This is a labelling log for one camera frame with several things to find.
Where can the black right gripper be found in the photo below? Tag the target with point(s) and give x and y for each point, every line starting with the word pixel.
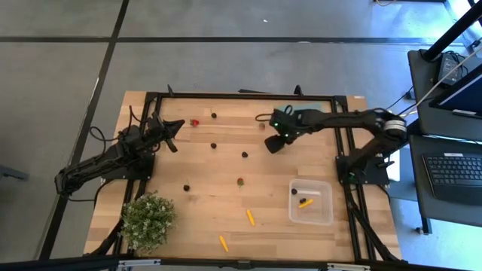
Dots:
pixel 286 122

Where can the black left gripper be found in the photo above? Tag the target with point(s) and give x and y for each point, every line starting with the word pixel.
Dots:
pixel 157 130

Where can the red strawberry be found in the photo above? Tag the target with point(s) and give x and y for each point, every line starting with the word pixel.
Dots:
pixel 240 181
pixel 194 122
pixel 261 126

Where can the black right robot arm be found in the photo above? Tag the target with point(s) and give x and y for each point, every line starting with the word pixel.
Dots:
pixel 339 118

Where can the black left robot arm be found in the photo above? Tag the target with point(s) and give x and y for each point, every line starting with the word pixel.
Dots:
pixel 94 167

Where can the clear plastic container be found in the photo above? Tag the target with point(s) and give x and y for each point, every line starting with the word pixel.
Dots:
pixel 324 188

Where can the green artificial potted plant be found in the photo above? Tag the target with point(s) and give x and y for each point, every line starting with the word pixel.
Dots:
pixel 147 222

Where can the white power strip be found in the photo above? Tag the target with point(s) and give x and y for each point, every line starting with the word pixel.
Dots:
pixel 395 171

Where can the dark grey desk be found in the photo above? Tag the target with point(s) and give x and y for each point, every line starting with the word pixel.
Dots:
pixel 425 211
pixel 425 113

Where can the grey chair base leg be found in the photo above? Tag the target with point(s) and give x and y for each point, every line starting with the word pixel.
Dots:
pixel 11 174

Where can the black keyboard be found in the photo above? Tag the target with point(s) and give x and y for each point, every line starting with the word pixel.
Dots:
pixel 455 173

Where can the black power adaptor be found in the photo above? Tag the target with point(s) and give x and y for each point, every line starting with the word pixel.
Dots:
pixel 450 67

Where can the black computer monitor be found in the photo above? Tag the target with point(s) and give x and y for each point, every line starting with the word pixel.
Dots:
pixel 467 98

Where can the black diagonal pole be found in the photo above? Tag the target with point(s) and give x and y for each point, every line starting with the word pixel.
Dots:
pixel 452 34

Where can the black aluminium table frame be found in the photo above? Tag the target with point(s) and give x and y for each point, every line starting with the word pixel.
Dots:
pixel 226 96

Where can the silver bracket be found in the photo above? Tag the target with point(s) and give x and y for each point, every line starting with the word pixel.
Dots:
pixel 348 267
pixel 139 263

